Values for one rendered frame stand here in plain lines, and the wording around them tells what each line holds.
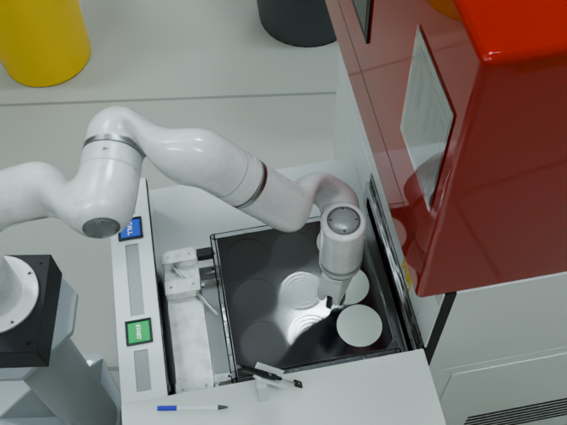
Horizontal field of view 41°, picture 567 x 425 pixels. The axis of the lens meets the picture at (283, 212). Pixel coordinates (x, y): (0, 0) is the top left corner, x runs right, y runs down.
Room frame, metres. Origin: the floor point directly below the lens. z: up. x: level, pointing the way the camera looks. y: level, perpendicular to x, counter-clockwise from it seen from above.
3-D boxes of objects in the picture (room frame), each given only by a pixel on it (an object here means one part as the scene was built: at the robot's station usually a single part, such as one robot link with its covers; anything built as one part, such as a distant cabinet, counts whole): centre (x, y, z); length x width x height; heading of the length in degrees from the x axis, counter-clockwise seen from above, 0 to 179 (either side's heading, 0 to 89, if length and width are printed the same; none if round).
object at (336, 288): (0.71, -0.11, 1.07); 0.10 x 0.07 x 0.11; 152
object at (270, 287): (0.76, -0.03, 0.90); 0.34 x 0.34 x 0.01; 8
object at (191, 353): (0.70, 0.23, 0.87); 0.36 x 0.08 x 0.03; 8
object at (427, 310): (0.98, -0.23, 1.02); 0.81 x 0.03 x 0.40; 8
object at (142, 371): (0.77, 0.34, 0.89); 0.55 x 0.09 x 0.14; 8
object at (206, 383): (0.54, 0.20, 0.89); 0.08 x 0.03 x 0.03; 98
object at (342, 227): (0.71, -0.11, 1.21); 0.09 x 0.08 x 0.13; 179
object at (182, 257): (0.86, 0.25, 0.89); 0.08 x 0.03 x 0.03; 98
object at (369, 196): (0.80, -0.24, 0.89); 0.44 x 0.02 x 0.10; 8
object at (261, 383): (0.50, 0.04, 1.03); 0.06 x 0.04 x 0.13; 98
